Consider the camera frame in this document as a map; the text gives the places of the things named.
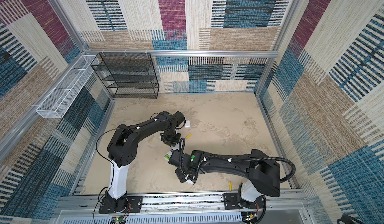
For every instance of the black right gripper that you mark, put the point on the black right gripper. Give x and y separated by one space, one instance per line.
183 178

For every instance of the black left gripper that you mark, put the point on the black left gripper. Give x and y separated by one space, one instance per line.
164 139

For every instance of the red and white remote control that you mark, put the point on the red and white remote control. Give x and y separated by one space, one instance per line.
168 155

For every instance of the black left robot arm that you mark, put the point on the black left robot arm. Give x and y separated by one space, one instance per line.
123 147

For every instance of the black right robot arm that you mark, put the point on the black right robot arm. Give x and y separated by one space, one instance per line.
263 174

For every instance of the black mesh shelf rack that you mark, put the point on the black mesh shelf rack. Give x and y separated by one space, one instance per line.
127 75

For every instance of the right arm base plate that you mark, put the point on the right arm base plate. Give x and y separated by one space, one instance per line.
234 201

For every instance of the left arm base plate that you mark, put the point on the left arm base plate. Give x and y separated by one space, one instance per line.
124 205

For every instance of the white slotted cable duct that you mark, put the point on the white slotted cable duct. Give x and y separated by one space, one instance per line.
195 218

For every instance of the white mesh wall basket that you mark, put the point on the white mesh wall basket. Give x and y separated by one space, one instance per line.
62 96

